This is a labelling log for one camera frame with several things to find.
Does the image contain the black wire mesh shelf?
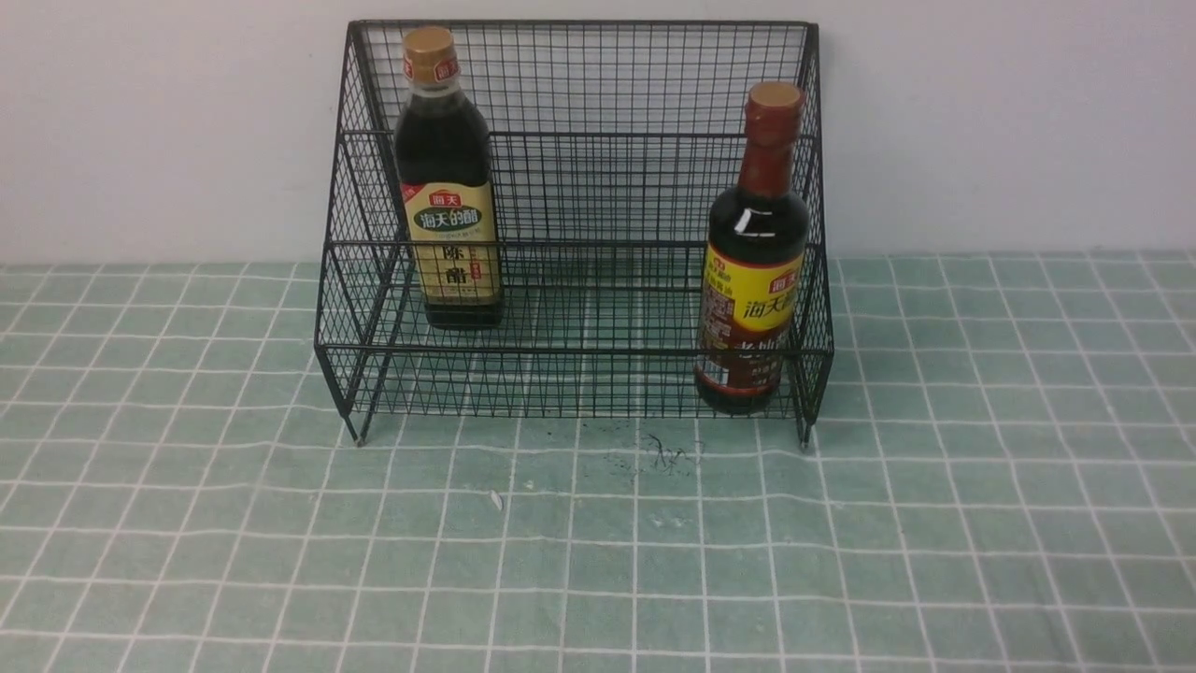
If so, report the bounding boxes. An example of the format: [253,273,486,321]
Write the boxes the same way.
[313,19,834,446]

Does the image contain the vinegar bottle with beige label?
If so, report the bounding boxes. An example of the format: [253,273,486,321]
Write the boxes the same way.
[393,26,504,331]

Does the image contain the soy sauce bottle yellow label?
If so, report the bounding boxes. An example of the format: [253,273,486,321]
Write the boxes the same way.
[692,80,811,416]

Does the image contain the green checkered tablecloth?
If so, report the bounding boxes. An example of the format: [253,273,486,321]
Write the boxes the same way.
[1,251,1192,672]

